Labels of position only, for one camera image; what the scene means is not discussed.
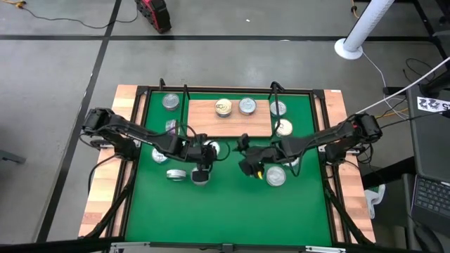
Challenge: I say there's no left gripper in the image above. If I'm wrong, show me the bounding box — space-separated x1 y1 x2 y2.
182 143 217 175

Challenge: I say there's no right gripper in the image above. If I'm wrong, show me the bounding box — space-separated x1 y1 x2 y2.
238 146 284 179

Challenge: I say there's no green label tuna can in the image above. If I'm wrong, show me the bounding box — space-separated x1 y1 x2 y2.
205 140 221 156

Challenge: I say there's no red label seafood can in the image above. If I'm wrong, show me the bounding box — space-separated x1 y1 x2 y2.
238 97 257 116
162 93 181 112
265 166 287 187

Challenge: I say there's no blue label seafood can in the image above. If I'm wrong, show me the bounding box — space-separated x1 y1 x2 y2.
166 169 188 182
269 100 288 117
151 148 169 164

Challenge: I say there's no green table mat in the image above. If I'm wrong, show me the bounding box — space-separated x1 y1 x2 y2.
125 91 333 247

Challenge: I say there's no white cloth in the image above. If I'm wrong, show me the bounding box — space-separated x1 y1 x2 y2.
364 184 387 219

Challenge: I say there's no white pole with round base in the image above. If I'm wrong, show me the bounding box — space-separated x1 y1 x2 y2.
333 0 397 60

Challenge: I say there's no red and black device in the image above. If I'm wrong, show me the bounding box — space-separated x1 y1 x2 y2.
134 0 172 34

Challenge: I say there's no dark grey desk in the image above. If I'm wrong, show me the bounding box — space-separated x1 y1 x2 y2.
406 84 450 233

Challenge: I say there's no black laptop keyboard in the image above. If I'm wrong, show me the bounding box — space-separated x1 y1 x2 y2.
411 174 450 226

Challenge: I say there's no white printed paper sheet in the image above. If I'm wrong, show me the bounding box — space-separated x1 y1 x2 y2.
416 96 450 113

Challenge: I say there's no black office chair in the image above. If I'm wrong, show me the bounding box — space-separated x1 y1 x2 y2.
413 224 447 253

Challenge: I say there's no grey metal floor piece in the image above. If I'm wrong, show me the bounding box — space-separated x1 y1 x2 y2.
0 149 27 165

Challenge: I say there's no wooden shelf with black frame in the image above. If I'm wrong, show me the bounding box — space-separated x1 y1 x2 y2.
181 79 286 140

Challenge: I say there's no black aluminium table frame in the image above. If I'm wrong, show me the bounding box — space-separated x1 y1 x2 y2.
79 77 376 253

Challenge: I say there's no silver aluminium bracket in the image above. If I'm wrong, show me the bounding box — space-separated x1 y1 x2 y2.
304 245 347 253
110 241 151 253

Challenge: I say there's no thin yellow cable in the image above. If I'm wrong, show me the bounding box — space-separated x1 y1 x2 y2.
374 108 411 120

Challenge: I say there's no thin white floor cable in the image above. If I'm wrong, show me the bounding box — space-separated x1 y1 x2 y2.
361 52 398 120

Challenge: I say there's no thick white cable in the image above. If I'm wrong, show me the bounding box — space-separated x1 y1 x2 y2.
354 56 450 115

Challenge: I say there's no black floor cable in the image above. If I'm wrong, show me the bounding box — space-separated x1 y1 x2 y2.
20 5 140 30

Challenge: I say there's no yellow floor cable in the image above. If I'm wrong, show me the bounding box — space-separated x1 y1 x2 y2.
0 0 27 10

